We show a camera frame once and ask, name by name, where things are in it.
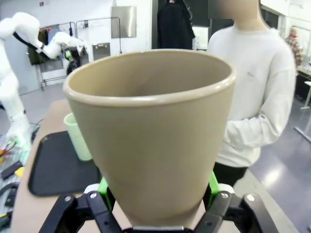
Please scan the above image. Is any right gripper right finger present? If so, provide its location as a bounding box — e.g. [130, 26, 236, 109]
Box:
[194, 171, 264, 233]

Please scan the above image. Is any dark hanging jacket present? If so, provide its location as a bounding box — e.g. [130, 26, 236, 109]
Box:
[27, 29, 49, 66]

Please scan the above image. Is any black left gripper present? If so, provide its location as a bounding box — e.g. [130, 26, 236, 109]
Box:
[63, 47, 82, 70]

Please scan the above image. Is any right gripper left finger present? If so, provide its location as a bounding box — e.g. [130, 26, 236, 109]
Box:
[46, 177, 122, 233]

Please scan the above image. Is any tall pale green cup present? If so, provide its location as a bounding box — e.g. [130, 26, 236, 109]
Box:
[63, 113, 93, 161]

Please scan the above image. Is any black hanging coat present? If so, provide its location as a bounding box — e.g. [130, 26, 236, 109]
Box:
[156, 0, 196, 50]

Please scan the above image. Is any large metal wall panel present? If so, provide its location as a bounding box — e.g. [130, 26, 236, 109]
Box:
[111, 6, 137, 39]

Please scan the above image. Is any bystander in plaid shirt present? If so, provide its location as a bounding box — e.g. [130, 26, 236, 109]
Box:
[284, 26, 304, 67]

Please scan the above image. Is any person's left forearm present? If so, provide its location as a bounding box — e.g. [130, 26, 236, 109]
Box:
[223, 114, 292, 149]

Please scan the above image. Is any small metal wall panel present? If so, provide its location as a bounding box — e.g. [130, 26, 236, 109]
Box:
[92, 42, 111, 61]
[40, 58, 65, 73]

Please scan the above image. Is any black left arm cable sleeve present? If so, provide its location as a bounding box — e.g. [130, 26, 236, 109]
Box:
[13, 31, 44, 53]

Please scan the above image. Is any black plastic tray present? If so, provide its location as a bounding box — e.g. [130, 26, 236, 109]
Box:
[28, 131, 103, 197]

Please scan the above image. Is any person in grey sweatshirt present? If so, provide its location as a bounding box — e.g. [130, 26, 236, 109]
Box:
[207, 0, 297, 187]

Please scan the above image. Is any tall brown cup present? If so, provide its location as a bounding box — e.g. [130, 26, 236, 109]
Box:
[62, 49, 237, 225]

